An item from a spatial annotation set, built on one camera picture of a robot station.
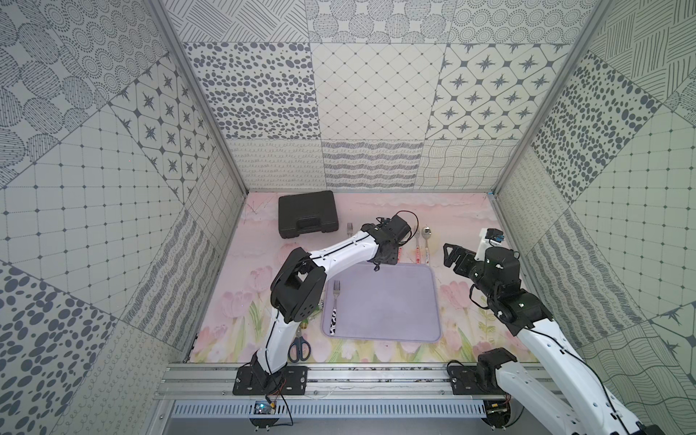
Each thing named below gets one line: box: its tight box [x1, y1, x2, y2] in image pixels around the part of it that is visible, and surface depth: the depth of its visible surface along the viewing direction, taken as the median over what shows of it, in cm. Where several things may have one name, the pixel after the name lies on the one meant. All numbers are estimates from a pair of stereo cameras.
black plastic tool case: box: [278, 190, 339, 240], surface depth 108 cm
